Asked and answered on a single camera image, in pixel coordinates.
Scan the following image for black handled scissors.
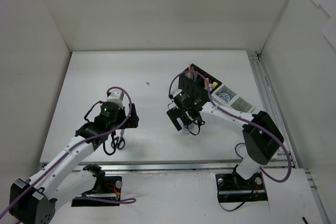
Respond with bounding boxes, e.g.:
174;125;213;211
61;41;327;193
111;129;125;151

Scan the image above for orange cap highlighter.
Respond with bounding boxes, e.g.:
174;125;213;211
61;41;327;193
204;78;209;86

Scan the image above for blue patterned tape roll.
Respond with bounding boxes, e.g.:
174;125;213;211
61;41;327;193
217;89;234;103

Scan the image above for yellow highlighter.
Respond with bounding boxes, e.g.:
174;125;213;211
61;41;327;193
212;82;218;89

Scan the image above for pink blue tape roll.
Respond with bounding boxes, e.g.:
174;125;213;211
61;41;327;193
182;123;197;135

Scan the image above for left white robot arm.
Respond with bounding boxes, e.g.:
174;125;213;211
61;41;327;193
7;101;139;223

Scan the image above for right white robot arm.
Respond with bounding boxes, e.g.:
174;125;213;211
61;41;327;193
167;89;284;188

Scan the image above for white two-compartment organizer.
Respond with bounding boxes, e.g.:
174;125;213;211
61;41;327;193
212;84;256;113

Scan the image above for black two-compartment organizer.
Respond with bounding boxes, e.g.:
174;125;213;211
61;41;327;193
178;63;222;102

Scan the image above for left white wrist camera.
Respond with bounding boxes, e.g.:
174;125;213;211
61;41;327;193
107;89;124;108

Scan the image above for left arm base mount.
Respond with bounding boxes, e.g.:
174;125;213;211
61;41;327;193
71;164;122;207

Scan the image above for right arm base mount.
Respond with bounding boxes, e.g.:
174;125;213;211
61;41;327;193
215;168;268;212

